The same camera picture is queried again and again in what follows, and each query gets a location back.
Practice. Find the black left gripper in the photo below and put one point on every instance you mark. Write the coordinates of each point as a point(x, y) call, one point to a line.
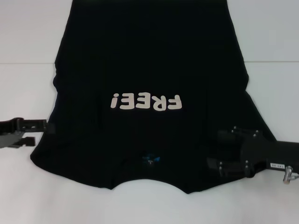
point(10, 134)

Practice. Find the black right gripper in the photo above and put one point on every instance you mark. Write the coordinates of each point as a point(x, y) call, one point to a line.
point(268, 154)

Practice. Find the black T-shirt with FREE print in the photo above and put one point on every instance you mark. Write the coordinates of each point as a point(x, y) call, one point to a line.
point(149, 58)

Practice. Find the silver plug on right arm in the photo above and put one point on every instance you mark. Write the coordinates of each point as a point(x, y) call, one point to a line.
point(287, 175)

